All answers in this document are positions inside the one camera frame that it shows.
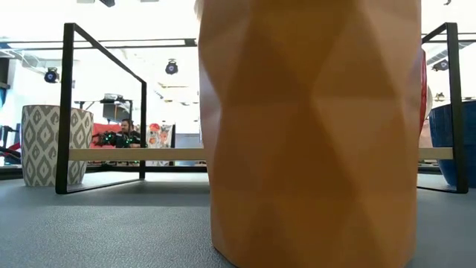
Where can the person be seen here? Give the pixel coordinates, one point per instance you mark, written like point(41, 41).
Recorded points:
point(127, 128)

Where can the red sofa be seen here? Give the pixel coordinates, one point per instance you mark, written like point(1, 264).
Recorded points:
point(100, 128)

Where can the grey diamond pattern mug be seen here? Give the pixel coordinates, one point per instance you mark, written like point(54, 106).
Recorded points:
point(37, 145)

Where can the dark grey-blue table mat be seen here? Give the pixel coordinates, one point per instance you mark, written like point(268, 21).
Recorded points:
point(111, 231)

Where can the red mug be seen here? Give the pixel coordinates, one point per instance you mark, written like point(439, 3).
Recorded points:
point(423, 89)

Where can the black metal rack wood shelf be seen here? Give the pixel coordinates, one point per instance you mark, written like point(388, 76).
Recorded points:
point(67, 111)

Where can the black metal table frame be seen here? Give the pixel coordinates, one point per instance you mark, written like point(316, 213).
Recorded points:
point(189, 42)

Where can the black computer monitor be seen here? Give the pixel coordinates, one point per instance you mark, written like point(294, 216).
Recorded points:
point(116, 111)

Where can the brown faceted mug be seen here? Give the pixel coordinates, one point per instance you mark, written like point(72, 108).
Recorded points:
point(327, 149)

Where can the white floral mug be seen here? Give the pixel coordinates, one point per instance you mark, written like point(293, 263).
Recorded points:
point(160, 136)

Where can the blue mug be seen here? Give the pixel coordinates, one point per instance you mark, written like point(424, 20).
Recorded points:
point(440, 126)

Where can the black ceiling spotlight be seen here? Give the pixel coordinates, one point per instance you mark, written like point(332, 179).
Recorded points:
point(51, 75)
point(440, 65)
point(171, 67)

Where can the grey cabinet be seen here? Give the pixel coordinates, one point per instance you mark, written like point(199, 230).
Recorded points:
point(187, 145)

